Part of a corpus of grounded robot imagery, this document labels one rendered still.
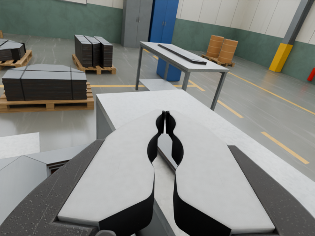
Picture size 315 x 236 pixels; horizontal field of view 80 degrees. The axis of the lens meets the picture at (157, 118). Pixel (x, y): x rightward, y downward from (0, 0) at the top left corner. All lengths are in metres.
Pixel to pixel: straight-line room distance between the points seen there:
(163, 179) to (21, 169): 0.62
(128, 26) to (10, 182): 7.54
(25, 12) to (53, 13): 0.85
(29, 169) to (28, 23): 7.77
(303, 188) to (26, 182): 1.04
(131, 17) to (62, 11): 2.41
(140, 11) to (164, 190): 7.85
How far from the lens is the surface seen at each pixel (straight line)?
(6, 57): 5.01
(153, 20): 8.42
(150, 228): 0.70
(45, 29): 8.52
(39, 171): 0.96
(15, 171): 1.00
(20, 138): 1.35
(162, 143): 0.74
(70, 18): 8.45
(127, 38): 8.17
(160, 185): 0.62
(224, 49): 8.04
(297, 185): 0.88
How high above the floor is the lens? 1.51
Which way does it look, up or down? 30 degrees down
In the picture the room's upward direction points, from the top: 10 degrees clockwise
